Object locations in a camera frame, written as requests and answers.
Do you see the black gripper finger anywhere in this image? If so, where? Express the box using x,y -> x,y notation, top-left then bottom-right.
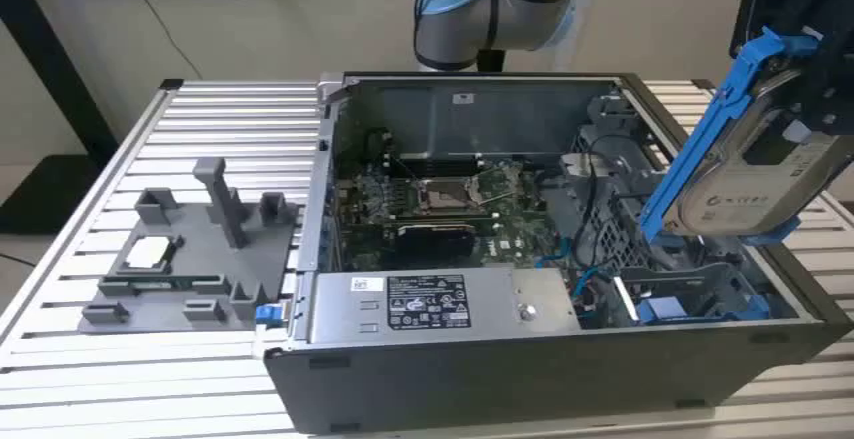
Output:
730,0 -> 768,58
793,8 -> 854,135

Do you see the hard disk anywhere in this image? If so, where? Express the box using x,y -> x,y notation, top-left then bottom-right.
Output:
638,26 -> 854,249

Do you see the grey metal disk bay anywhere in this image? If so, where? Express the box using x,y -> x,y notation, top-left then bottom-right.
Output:
539,123 -> 682,280

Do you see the metal socket cover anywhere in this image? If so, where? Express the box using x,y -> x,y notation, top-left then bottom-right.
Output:
470,167 -> 523,205

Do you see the green motherboard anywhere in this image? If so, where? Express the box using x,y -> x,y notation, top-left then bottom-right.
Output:
332,158 -> 568,271

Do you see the CPU socket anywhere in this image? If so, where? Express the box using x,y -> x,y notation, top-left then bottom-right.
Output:
416,178 -> 472,211

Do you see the thin metal locking lever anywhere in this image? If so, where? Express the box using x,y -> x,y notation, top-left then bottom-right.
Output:
384,150 -> 423,184

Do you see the black graphics card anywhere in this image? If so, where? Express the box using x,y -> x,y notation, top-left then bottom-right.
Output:
391,223 -> 479,268

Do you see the grey power supply unit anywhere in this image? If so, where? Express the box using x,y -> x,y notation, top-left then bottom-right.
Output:
309,267 -> 580,344

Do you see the black open PC case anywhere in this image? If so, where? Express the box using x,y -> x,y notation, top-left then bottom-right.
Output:
263,71 -> 854,435

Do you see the grey parts rack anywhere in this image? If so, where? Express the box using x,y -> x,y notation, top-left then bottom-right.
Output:
76,157 -> 308,334

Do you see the silver CPU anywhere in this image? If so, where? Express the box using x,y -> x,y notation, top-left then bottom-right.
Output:
127,237 -> 177,269

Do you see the green RAM stick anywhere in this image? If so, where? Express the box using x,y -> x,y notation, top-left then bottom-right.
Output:
127,278 -> 223,293

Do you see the long black wire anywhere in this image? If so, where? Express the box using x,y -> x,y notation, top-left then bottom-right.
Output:
571,133 -> 632,271

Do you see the blue wire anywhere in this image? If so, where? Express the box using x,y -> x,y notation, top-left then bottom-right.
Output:
535,248 -> 606,288

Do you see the thin black wall cable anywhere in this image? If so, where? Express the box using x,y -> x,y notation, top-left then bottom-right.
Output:
113,0 -> 204,81

